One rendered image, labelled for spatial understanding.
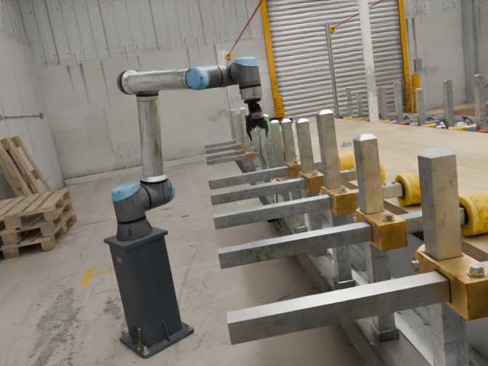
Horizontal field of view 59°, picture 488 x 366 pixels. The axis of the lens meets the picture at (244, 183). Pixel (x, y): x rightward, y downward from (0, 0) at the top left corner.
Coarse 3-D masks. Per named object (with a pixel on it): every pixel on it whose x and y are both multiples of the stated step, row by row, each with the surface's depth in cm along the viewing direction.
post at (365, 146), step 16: (368, 144) 80; (368, 160) 81; (368, 176) 81; (368, 192) 82; (368, 208) 82; (368, 256) 86; (384, 256) 85; (368, 272) 88; (384, 272) 85; (384, 320) 87
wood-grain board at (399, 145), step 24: (312, 120) 424; (336, 120) 381; (312, 144) 249; (384, 144) 207; (408, 144) 197; (432, 144) 187; (456, 144) 178; (480, 144) 170; (408, 168) 147; (480, 168) 132; (480, 240) 79
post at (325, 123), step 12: (324, 120) 104; (324, 132) 104; (324, 144) 105; (336, 144) 105; (324, 156) 106; (336, 156) 106; (324, 168) 108; (336, 168) 106; (324, 180) 110; (336, 180) 107; (336, 216) 109; (336, 252) 110; (348, 252) 111; (336, 264) 112; (348, 264) 111; (336, 276) 114; (348, 276) 112
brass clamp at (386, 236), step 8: (360, 216) 84; (368, 216) 81; (376, 216) 80; (376, 224) 76; (384, 224) 76; (392, 224) 76; (400, 224) 76; (376, 232) 77; (384, 232) 76; (392, 232) 76; (400, 232) 76; (376, 240) 78; (384, 240) 76; (392, 240) 76; (400, 240) 76; (384, 248) 76; (392, 248) 76
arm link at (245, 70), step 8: (232, 64) 175; (240, 64) 170; (248, 64) 170; (256, 64) 172; (232, 72) 174; (240, 72) 171; (248, 72) 170; (256, 72) 172; (240, 80) 172; (248, 80) 171; (256, 80) 172; (240, 88) 174
